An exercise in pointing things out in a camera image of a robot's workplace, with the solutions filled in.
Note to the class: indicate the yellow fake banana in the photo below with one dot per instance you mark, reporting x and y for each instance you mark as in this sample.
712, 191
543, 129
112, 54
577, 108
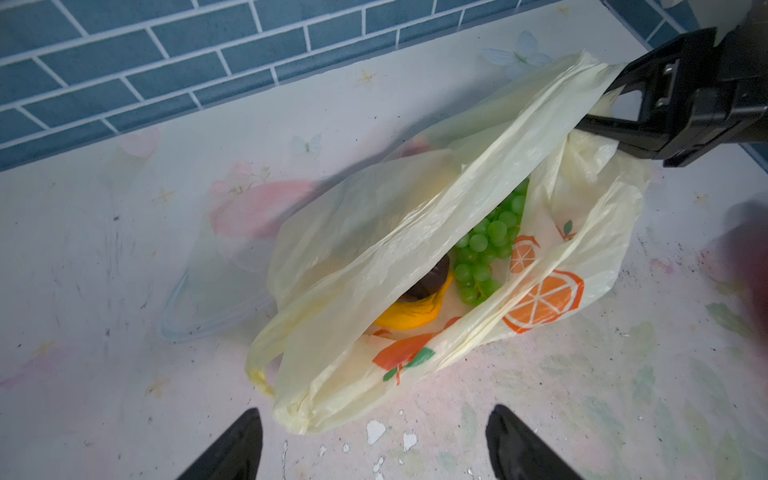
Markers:
404, 316

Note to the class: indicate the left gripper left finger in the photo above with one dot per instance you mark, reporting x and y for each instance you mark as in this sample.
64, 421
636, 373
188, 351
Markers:
236, 454

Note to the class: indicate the green fake grape bunch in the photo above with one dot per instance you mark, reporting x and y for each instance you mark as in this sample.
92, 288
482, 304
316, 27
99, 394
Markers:
491, 240

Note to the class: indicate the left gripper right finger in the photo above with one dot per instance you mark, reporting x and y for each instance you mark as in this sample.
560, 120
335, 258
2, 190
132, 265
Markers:
517, 453

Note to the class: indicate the yellow plastic fruit-print bag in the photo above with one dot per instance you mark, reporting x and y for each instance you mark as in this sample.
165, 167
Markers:
347, 256

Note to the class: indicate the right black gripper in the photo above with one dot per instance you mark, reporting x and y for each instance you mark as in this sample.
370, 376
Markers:
692, 93

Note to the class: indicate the dark brown fake fruit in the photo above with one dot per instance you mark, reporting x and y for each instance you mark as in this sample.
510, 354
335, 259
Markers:
430, 284

